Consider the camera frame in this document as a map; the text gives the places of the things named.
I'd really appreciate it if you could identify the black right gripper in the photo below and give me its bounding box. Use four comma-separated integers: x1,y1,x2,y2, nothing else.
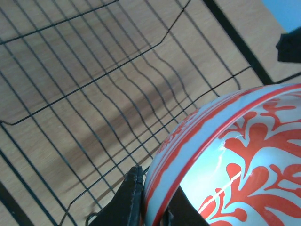
276,27,301,63

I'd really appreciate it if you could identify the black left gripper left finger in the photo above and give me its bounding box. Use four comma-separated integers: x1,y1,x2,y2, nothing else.
90,166,143,226

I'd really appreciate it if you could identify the black wire dish rack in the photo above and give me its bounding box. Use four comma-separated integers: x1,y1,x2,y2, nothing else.
0,0,301,226

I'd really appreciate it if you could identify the orange floral white bowl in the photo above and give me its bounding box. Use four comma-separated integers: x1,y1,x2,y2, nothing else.
142,83,301,226

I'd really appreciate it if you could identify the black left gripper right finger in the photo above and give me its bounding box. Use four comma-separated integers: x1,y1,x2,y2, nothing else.
161,186,209,226

